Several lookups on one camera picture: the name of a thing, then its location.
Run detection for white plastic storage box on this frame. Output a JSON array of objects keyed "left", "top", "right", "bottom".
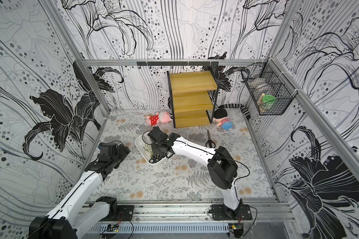
[{"left": 135, "top": 132, "right": 167, "bottom": 165}]

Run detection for all black scissors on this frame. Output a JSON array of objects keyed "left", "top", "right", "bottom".
[{"left": 148, "top": 153, "right": 166, "bottom": 164}]

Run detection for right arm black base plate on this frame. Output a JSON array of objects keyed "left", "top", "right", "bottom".
[{"left": 208, "top": 204, "right": 253, "bottom": 221}]

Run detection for striped black white plush tail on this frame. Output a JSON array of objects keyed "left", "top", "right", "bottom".
[{"left": 218, "top": 104, "right": 251, "bottom": 120}]

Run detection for plush doll blue shorts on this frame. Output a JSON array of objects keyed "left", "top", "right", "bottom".
[{"left": 213, "top": 108, "right": 233, "bottom": 130}]

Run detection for green lid in basket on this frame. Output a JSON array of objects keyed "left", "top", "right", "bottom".
[{"left": 261, "top": 95, "right": 277, "bottom": 109}]

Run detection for pink plush doll red dress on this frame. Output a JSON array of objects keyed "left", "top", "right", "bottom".
[{"left": 146, "top": 111, "right": 173, "bottom": 126}]

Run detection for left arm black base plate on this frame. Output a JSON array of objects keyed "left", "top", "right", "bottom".
[{"left": 105, "top": 205, "right": 135, "bottom": 222}]

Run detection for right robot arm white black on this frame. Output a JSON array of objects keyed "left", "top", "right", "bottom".
[{"left": 142, "top": 127, "right": 239, "bottom": 210}]

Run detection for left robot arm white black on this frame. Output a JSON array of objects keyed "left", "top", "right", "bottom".
[{"left": 28, "top": 141, "right": 130, "bottom": 239}]

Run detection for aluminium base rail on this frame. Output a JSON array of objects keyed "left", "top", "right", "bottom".
[{"left": 119, "top": 200, "right": 296, "bottom": 223}]

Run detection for white slotted cable duct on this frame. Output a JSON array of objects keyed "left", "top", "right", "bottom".
[{"left": 88, "top": 222, "right": 230, "bottom": 234}]

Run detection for wooden shelf black frame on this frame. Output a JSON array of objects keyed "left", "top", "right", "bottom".
[{"left": 167, "top": 71, "right": 217, "bottom": 128}]

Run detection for black wire basket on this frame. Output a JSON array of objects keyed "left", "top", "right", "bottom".
[{"left": 240, "top": 62, "right": 293, "bottom": 116}]

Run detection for black handled steel scissors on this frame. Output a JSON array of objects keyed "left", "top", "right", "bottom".
[{"left": 205, "top": 130, "right": 216, "bottom": 148}]

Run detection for black hook rail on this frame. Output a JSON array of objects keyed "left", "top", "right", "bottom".
[{"left": 136, "top": 60, "right": 219, "bottom": 67}]

